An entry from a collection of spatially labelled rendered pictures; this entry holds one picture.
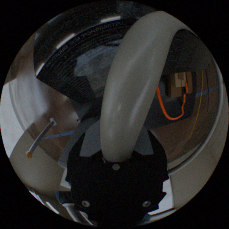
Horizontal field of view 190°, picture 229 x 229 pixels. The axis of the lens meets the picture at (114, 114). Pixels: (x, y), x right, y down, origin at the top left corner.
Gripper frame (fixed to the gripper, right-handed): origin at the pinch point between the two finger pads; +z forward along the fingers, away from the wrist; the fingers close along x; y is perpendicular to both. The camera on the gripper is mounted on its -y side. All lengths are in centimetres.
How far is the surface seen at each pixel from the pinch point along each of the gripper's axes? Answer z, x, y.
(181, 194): -145, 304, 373
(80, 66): 11.2, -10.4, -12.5
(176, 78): 60, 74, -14
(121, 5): 2.1, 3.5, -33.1
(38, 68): 4.2, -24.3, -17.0
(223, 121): -19, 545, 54
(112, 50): 10.2, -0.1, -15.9
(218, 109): -6.6, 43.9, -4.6
